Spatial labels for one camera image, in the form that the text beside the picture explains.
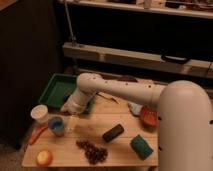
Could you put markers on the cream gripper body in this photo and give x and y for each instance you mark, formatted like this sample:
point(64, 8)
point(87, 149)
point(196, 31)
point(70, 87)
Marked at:
point(72, 122)

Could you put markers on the blue plastic cup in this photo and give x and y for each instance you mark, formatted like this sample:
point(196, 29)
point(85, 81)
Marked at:
point(56, 125)

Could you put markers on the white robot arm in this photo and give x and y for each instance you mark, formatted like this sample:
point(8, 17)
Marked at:
point(185, 131)

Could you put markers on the green plastic tray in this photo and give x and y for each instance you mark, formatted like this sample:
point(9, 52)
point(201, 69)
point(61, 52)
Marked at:
point(58, 89)

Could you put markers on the white paper cup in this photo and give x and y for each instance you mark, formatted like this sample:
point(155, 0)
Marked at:
point(40, 113)

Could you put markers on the orange carrot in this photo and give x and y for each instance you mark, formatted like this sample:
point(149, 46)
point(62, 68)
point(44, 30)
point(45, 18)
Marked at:
point(36, 133)

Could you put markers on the thin dark utensil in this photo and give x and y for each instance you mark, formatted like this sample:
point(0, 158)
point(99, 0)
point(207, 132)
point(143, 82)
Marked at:
point(107, 98)

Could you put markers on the bunch of dark grapes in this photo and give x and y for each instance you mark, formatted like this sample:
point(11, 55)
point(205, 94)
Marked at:
point(93, 153)

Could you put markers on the dark brown rectangular block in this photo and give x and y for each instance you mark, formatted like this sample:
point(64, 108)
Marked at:
point(113, 133)

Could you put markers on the yellow red apple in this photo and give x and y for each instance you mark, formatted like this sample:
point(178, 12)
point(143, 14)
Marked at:
point(44, 158)

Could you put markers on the crumpled grey cloth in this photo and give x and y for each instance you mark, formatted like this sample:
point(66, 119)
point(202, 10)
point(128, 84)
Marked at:
point(134, 108)

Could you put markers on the green sponge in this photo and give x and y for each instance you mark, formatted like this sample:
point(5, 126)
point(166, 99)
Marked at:
point(141, 147)

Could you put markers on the orange bowl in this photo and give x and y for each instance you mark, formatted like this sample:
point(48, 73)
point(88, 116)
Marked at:
point(148, 116)

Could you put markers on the metal pole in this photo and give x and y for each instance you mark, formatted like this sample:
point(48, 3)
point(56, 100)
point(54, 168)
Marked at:
point(72, 36)

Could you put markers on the wooden shelf beam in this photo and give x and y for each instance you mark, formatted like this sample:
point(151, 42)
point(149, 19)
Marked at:
point(137, 59)

